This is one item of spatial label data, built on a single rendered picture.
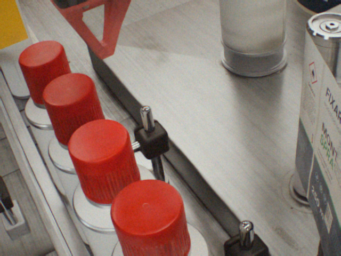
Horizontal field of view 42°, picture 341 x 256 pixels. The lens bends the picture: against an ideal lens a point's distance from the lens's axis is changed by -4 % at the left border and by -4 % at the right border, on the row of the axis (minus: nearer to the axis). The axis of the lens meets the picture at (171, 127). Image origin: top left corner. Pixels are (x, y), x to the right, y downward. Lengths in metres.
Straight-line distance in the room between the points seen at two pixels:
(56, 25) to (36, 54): 0.59
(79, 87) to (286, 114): 0.32
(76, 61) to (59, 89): 0.50
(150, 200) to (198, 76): 0.41
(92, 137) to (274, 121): 0.33
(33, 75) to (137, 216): 0.15
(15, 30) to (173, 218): 0.23
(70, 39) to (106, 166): 0.63
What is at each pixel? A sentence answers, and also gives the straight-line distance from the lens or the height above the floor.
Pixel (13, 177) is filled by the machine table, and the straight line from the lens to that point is 0.62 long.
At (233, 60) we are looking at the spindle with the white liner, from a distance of 0.60.
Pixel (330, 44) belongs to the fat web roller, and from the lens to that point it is 0.34.
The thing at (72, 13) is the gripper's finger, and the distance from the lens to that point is 0.38.
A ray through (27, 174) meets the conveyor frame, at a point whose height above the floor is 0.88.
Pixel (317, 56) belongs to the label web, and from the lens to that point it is 0.33.
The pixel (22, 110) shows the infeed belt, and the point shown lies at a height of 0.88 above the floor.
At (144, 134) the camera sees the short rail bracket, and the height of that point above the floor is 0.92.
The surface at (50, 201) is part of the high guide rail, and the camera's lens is 0.39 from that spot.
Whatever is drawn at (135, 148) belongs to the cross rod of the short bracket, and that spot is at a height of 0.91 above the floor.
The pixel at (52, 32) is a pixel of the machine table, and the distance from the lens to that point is 0.89.
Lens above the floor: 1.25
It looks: 43 degrees down
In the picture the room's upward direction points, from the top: 9 degrees counter-clockwise
